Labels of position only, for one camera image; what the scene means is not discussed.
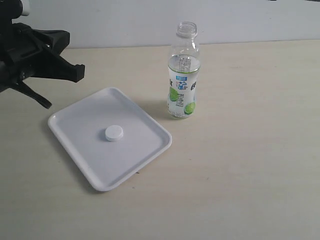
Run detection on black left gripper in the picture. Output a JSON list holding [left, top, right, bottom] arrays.
[[0, 0, 85, 109]]

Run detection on white bottle cap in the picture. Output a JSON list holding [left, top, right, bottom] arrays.
[[105, 124, 124, 142]]

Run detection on clear plastic drink bottle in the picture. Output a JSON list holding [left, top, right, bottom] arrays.
[[167, 21, 201, 119]]

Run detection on white rectangular plastic tray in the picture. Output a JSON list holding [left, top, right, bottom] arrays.
[[47, 87, 172, 192]]

